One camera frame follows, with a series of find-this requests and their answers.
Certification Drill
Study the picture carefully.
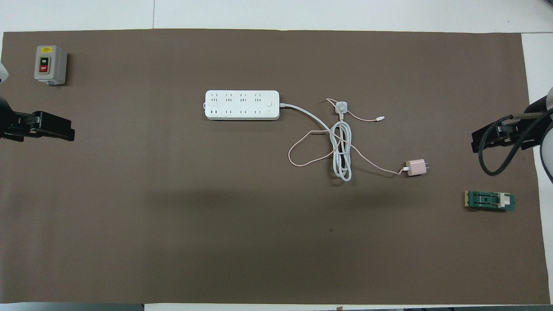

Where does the grey on-off switch box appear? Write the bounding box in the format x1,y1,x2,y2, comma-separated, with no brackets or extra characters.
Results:
34,45,68,86

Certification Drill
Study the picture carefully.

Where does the pink charging cable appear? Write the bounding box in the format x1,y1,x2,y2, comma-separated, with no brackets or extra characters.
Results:
288,98,409,176

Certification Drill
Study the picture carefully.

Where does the green knife switch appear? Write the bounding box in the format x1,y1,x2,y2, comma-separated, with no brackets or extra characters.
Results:
464,190,515,212

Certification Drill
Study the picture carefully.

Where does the pink charger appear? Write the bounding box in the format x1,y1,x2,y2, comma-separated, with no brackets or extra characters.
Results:
404,159,432,177

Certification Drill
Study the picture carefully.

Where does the white power cord with plug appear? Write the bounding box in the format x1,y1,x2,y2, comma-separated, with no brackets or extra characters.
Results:
279,101,353,182

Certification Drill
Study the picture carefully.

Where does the brown table mat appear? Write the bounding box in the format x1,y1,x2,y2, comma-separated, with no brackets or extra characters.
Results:
0,29,546,304

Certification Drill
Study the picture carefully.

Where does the white power strip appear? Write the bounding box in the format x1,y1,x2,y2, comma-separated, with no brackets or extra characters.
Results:
204,90,280,121

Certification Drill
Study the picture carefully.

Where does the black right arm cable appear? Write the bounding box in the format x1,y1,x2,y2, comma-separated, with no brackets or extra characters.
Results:
477,107,553,184

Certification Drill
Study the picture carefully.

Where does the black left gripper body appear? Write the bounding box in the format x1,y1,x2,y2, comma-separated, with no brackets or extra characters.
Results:
0,98,34,142

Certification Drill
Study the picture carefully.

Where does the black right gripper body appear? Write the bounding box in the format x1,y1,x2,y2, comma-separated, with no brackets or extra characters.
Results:
497,114,545,151

